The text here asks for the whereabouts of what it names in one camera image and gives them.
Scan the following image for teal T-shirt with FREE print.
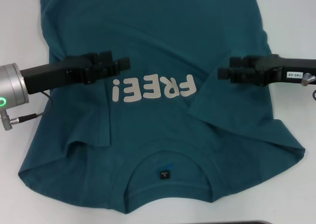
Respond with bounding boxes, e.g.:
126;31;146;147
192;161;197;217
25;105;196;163
17;0;307;209

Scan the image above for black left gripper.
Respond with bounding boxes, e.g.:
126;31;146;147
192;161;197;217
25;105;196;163
19;49;131;95

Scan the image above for right arm cable with plugs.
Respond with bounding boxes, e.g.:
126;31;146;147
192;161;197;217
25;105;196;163
302;73;316;102

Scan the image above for left arm cable with plugs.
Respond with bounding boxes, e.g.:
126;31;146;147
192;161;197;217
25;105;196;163
1;90;53;133

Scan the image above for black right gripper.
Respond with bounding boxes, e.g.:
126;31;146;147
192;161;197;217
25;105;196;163
217;54;316;87

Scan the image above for arm cable with plugs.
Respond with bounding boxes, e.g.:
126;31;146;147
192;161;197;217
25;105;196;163
302;73;316;102
1;90;53;133

